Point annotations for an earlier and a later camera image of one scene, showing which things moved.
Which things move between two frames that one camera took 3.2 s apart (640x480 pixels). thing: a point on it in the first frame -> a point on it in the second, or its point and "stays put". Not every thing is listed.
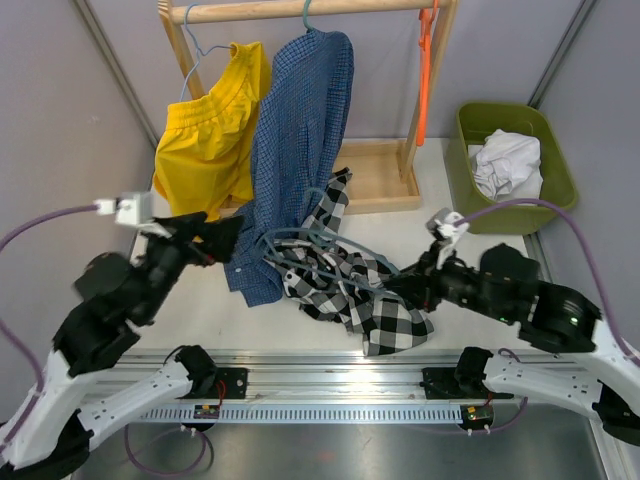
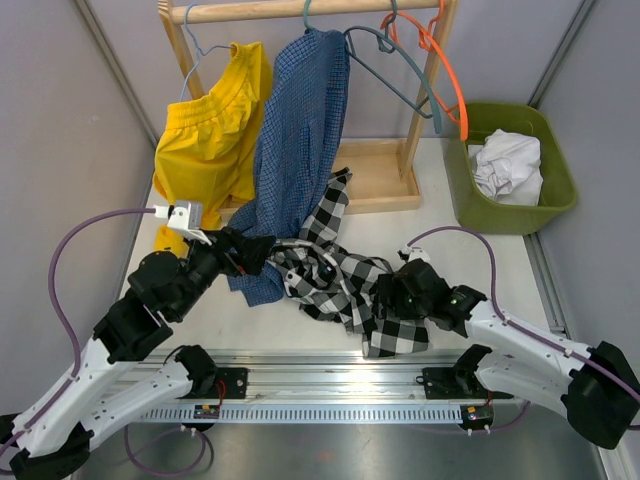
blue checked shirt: x=302 y=122 stays put
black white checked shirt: x=330 y=277 stays put
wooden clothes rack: x=377 y=176 stays put
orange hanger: x=425 y=43 -> x=426 y=40
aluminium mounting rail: x=306 y=378 stays put
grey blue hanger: x=335 y=239 -> x=386 y=46
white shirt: x=507 y=166 stays put
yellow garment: x=207 y=159 stays put
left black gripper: x=220 y=236 -> x=251 y=251
